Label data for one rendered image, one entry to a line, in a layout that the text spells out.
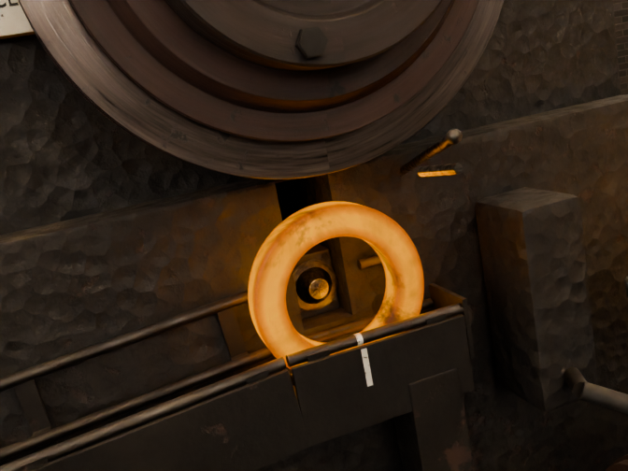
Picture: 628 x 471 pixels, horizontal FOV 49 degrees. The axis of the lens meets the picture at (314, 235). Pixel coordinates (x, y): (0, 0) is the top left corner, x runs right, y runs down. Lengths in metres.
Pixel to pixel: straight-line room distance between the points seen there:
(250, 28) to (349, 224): 0.24
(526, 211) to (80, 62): 0.46
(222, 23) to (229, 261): 0.29
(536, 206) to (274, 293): 0.29
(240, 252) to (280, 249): 0.08
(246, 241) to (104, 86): 0.23
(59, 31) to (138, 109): 0.09
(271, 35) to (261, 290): 0.25
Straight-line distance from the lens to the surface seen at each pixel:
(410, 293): 0.74
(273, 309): 0.69
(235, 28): 0.55
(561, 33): 0.98
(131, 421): 0.67
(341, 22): 0.57
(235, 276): 0.75
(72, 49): 0.62
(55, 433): 0.74
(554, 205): 0.78
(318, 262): 0.80
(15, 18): 0.76
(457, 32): 0.70
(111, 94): 0.62
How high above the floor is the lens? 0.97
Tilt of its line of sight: 13 degrees down
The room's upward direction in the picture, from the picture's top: 11 degrees counter-clockwise
